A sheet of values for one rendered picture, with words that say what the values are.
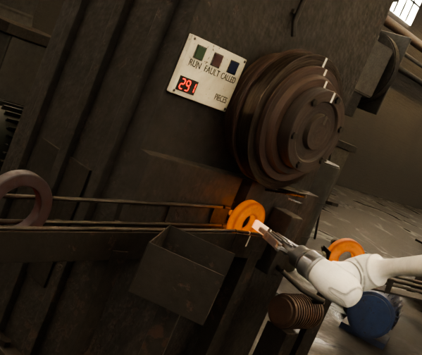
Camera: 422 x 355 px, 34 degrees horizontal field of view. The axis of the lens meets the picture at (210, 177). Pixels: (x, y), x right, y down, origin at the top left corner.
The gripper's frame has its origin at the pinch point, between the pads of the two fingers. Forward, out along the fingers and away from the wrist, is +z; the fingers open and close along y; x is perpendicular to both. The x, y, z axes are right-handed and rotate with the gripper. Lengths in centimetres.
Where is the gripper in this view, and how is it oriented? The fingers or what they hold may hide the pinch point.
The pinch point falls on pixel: (261, 228)
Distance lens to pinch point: 231.7
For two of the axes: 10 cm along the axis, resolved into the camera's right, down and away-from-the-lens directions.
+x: 4.4, -8.8, -2.0
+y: 6.4, 1.5, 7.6
